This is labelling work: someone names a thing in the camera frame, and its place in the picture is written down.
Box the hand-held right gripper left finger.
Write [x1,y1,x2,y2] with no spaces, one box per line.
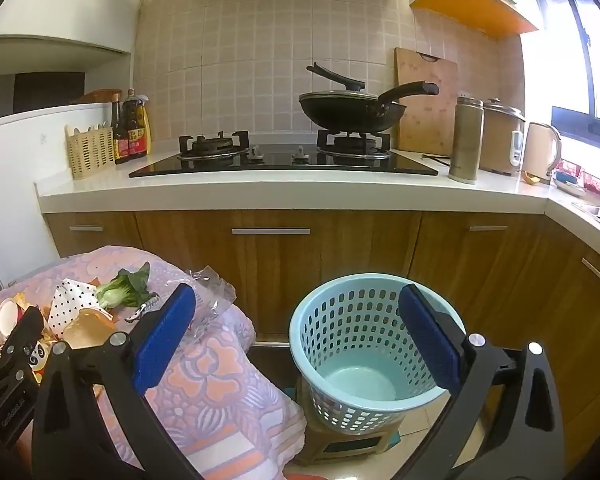
[31,283,203,480]

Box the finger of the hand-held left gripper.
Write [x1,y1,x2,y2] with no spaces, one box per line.
[0,306,46,399]

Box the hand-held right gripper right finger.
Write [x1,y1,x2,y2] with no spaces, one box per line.
[398,284,566,480]

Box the red and white paper cup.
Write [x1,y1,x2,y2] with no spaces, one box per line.
[0,297,31,346]

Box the panda print packet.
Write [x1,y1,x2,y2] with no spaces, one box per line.
[27,342,51,371]

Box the white polka dot paper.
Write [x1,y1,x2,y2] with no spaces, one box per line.
[46,278,112,341]

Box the amber wrapper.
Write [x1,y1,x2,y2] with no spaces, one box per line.
[62,308,116,351]

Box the green bok choy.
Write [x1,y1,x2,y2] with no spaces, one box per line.
[95,262,158,310]

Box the clear plastic bag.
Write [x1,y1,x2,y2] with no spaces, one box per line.
[186,266,237,341]

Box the light blue plastic basket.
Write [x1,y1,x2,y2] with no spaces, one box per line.
[288,273,466,435]

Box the small shiny metal piece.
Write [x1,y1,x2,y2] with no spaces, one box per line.
[127,296,158,322]

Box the pink floral blanket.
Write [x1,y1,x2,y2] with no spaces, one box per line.
[0,245,307,480]

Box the wooden base cabinet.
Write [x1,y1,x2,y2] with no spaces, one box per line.
[42,208,600,471]

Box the brown stool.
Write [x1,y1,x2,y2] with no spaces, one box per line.
[294,377,406,467]

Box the beige utensil basket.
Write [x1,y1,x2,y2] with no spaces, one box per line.
[65,124,116,181]

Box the slim dark sauce bottle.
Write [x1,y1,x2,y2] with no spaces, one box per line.
[111,92,131,166]

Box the steel thermos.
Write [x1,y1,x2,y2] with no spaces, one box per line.
[448,94,485,185]

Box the large dark sauce bottle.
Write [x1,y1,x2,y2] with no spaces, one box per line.
[121,89,148,160]

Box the yellow oil bottle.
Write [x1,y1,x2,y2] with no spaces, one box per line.
[140,97,153,156]

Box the black glass gas stove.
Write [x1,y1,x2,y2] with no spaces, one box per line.
[128,130,439,178]

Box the steel electric kettle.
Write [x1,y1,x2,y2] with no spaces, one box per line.
[480,98,526,177]

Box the cream electric kettle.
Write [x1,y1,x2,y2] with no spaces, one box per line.
[522,121,563,184]

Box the red printed packaging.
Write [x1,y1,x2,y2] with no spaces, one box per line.
[555,157,600,198]

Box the wooden cutting board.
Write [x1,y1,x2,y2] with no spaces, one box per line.
[393,47,459,157]

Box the black wok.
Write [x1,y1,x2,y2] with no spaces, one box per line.
[298,81,440,133]

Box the wooden box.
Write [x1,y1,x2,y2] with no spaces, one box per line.
[72,89,123,106]

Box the window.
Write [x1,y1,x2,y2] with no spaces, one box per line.
[527,0,600,131]

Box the wok lid with black handle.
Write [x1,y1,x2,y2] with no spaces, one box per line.
[300,62,406,106]

